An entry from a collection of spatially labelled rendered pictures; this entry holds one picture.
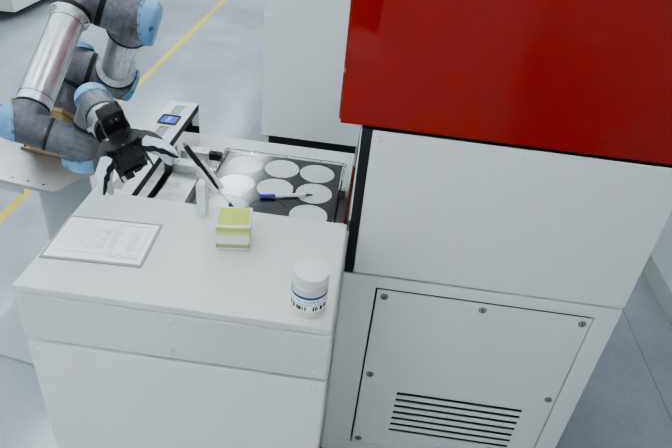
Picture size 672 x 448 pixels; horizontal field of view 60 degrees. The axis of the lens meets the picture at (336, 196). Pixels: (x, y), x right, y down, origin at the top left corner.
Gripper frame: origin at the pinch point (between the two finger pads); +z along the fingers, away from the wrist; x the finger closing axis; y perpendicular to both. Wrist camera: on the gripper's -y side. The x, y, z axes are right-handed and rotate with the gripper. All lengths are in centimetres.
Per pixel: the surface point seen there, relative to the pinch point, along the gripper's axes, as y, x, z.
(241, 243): 24.8, -11.5, 5.4
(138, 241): 22.0, 6.6, -7.2
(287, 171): 45, -38, -28
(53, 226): 64, 29, -76
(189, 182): 40, -12, -37
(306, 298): 20.4, -14.5, 28.9
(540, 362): 80, -66, 47
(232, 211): 21.1, -13.4, -0.6
